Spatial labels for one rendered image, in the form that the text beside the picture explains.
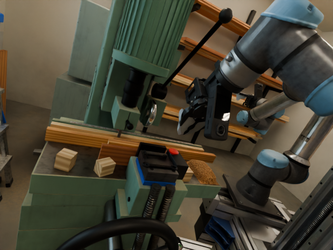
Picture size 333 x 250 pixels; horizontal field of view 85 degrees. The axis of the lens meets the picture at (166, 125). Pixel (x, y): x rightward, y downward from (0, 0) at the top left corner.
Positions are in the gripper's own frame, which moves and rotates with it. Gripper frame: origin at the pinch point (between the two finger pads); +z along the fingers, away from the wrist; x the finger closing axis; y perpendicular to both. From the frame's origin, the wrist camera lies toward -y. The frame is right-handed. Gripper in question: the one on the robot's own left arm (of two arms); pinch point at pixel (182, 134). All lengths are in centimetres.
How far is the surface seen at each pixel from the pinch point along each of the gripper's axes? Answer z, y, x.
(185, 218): 123, -3, -81
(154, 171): 3.6, -10.2, 7.4
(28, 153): 163, 63, 60
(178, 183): 7.5, -11.3, -1.4
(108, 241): 17.3, -22.8, 14.0
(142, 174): 7.1, -9.8, 9.2
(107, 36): 4.0, 39.1, 22.8
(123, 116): 9.4, 9.2, 14.2
